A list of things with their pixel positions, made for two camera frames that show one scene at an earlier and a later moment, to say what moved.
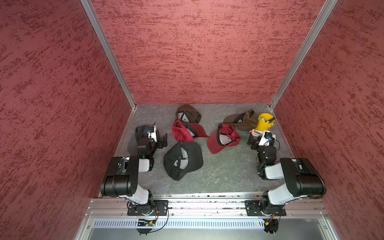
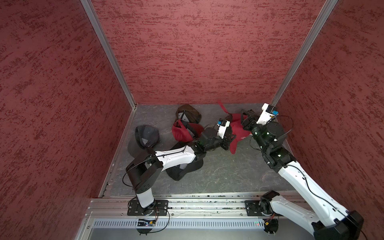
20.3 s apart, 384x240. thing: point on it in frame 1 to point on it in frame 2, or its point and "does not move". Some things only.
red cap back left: [187, 132] does not move
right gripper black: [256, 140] to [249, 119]
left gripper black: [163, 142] to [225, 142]
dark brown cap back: [186, 113] does not move
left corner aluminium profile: [94, 18] does not move
